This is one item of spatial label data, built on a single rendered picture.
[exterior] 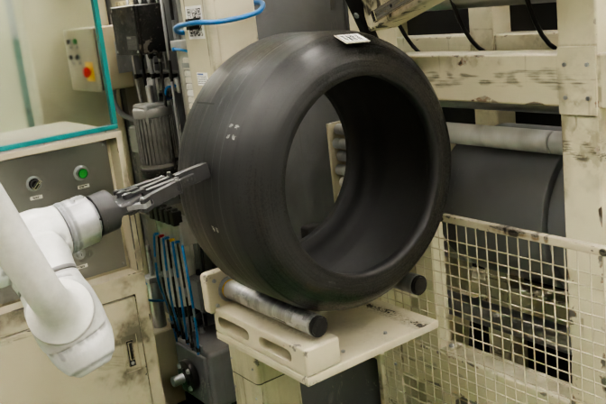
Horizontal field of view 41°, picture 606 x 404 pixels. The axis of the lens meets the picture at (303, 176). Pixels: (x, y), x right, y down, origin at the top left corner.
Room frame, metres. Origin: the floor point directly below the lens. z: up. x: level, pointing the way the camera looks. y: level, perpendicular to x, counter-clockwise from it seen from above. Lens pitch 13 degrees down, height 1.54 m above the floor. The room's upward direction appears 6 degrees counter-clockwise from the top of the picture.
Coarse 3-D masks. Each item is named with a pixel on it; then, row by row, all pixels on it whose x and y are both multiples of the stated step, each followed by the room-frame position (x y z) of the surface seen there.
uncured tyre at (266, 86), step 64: (256, 64) 1.56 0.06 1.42; (320, 64) 1.52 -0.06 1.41; (384, 64) 1.61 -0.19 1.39; (192, 128) 1.59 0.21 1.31; (256, 128) 1.45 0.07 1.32; (384, 128) 1.91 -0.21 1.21; (192, 192) 1.55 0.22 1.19; (256, 192) 1.43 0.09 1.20; (384, 192) 1.89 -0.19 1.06; (448, 192) 1.70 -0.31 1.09; (256, 256) 1.45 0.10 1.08; (320, 256) 1.82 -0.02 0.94; (384, 256) 1.75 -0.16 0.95
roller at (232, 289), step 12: (228, 288) 1.75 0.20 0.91; (240, 288) 1.72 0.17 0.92; (240, 300) 1.70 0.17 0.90; (252, 300) 1.66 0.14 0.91; (264, 300) 1.63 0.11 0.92; (276, 300) 1.61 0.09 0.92; (264, 312) 1.62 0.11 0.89; (276, 312) 1.59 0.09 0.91; (288, 312) 1.56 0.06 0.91; (300, 312) 1.54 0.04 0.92; (312, 312) 1.53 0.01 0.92; (288, 324) 1.56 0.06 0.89; (300, 324) 1.51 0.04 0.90; (312, 324) 1.49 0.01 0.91; (324, 324) 1.51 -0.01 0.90
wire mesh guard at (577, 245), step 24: (456, 216) 1.82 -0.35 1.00; (456, 240) 1.82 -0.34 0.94; (528, 240) 1.64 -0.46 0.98; (552, 240) 1.59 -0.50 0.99; (576, 240) 1.56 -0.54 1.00; (432, 264) 1.89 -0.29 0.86; (552, 264) 1.60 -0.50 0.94; (576, 264) 1.55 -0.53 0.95; (456, 288) 1.84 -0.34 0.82; (576, 336) 1.56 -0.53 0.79; (384, 360) 2.09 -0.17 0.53; (408, 360) 1.99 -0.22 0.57; (456, 360) 1.85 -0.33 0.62; (384, 384) 2.08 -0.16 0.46; (504, 384) 1.72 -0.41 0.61; (600, 384) 1.52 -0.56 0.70
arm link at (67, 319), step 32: (0, 192) 1.02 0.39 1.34; (0, 224) 1.02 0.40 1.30; (0, 256) 1.04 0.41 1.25; (32, 256) 1.06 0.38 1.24; (32, 288) 1.07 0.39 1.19; (64, 288) 1.12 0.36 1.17; (32, 320) 1.16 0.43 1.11; (64, 320) 1.13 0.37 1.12; (96, 320) 1.19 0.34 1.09; (64, 352) 1.16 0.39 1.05; (96, 352) 1.17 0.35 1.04
